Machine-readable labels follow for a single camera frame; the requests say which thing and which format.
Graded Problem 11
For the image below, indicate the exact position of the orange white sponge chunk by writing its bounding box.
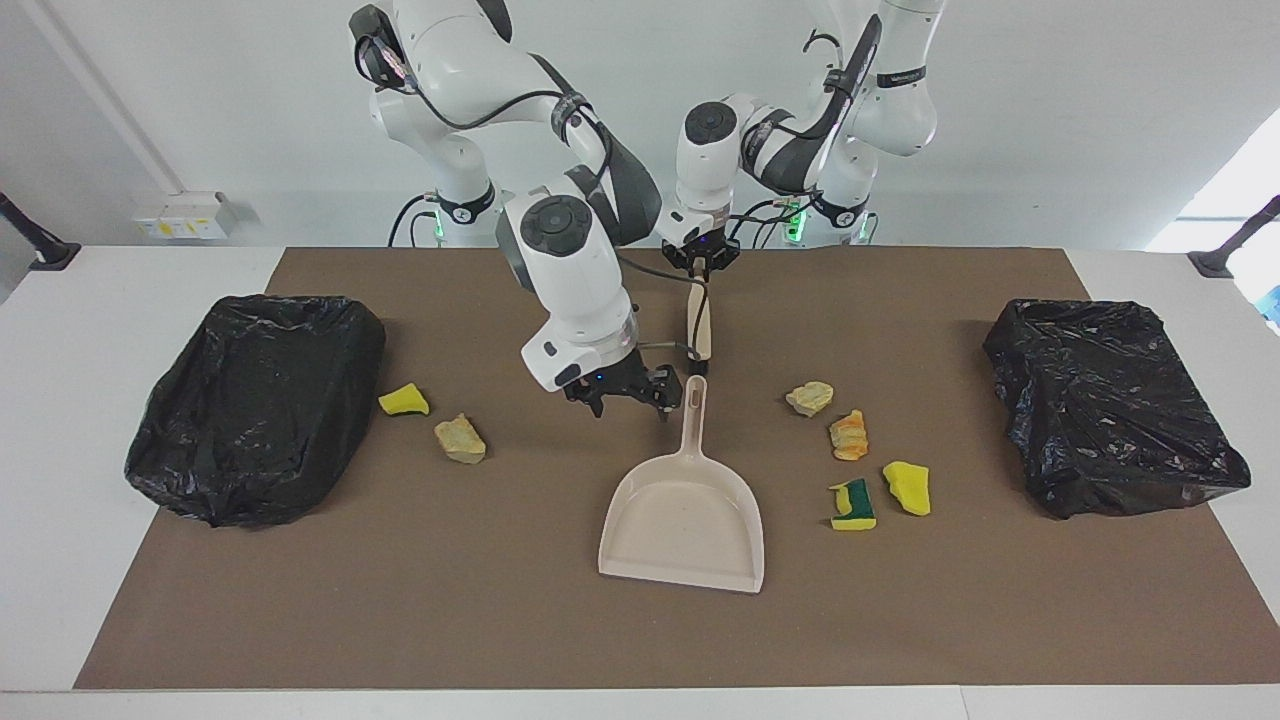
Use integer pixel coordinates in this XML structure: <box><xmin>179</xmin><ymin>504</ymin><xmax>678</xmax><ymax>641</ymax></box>
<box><xmin>829</xmin><ymin>409</ymin><xmax>870</xmax><ymax>462</ymax></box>

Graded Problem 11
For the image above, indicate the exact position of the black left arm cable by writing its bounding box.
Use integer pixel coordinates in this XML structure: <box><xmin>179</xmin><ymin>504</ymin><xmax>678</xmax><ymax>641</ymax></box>
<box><xmin>725</xmin><ymin>30</ymin><xmax>881</xmax><ymax>251</ymax></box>

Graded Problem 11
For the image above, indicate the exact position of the green and yellow sponge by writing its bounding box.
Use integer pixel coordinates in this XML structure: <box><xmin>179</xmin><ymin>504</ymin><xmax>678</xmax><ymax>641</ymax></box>
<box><xmin>828</xmin><ymin>478</ymin><xmax>878</xmax><ymax>532</ymax></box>

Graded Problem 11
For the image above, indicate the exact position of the black bag lined bin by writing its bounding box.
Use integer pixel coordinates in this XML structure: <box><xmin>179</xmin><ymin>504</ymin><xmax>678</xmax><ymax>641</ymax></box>
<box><xmin>982</xmin><ymin>298</ymin><xmax>1252</xmax><ymax>520</ymax></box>
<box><xmin>124</xmin><ymin>294</ymin><xmax>387</xmax><ymax>529</ymax></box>

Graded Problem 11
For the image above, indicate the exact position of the small yellow sponge scrap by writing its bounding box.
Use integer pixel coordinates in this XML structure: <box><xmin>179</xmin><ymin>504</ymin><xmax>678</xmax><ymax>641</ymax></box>
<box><xmin>377</xmin><ymin>383</ymin><xmax>431</xmax><ymax>418</ymax></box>

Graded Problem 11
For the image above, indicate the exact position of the black base cable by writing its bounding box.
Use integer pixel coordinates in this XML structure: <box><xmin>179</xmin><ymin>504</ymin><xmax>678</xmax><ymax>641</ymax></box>
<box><xmin>388</xmin><ymin>193</ymin><xmax>441</xmax><ymax>249</ymax></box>

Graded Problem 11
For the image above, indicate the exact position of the black clamp stand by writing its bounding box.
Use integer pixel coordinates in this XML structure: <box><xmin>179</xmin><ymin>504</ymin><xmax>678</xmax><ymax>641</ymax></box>
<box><xmin>0</xmin><ymin>192</ymin><xmax>81</xmax><ymax>272</ymax></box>
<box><xmin>1188</xmin><ymin>195</ymin><xmax>1280</xmax><ymax>279</ymax></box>

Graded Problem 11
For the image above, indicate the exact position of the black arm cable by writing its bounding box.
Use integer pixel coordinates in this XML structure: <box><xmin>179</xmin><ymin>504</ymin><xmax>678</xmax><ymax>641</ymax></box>
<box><xmin>725</xmin><ymin>30</ymin><xmax>881</xmax><ymax>251</ymax></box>
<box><xmin>355</xmin><ymin>30</ymin><xmax>711</xmax><ymax>361</ymax></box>

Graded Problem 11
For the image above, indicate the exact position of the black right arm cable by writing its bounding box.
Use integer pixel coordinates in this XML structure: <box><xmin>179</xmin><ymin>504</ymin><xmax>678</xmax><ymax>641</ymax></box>
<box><xmin>355</xmin><ymin>30</ymin><xmax>711</xmax><ymax>361</ymax></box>

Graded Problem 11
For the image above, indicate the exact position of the beige plastic dustpan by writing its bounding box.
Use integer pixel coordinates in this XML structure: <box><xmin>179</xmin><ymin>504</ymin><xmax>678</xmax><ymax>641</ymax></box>
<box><xmin>598</xmin><ymin>375</ymin><xmax>766</xmax><ymax>595</ymax></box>

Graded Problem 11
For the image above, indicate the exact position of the white wall socket box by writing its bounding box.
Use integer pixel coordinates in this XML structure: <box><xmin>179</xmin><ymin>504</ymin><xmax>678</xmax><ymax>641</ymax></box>
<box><xmin>133</xmin><ymin>192</ymin><xmax>236</xmax><ymax>241</ymax></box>

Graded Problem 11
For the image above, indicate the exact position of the brown table mat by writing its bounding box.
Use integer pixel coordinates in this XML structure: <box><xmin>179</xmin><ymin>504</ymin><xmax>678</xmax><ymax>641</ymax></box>
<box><xmin>73</xmin><ymin>247</ymin><xmax>1280</xmax><ymax>691</ymax></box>

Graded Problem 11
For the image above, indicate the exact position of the beige torn sponge chunk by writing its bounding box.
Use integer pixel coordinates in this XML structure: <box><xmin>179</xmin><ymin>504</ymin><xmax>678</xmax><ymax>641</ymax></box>
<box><xmin>785</xmin><ymin>381</ymin><xmax>835</xmax><ymax>418</ymax></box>
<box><xmin>433</xmin><ymin>412</ymin><xmax>488</xmax><ymax>465</ymax></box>

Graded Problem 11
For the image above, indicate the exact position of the yellow sponge piece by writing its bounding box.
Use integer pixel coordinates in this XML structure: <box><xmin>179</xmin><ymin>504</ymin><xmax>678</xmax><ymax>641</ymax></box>
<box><xmin>881</xmin><ymin>460</ymin><xmax>932</xmax><ymax>517</ymax></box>

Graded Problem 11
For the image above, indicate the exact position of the beige hand brush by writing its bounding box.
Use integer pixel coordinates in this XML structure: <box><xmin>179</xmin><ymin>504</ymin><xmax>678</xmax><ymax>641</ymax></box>
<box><xmin>683</xmin><ymin>280</ymin><xmax>717</xmax><ymax>362</ymax></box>

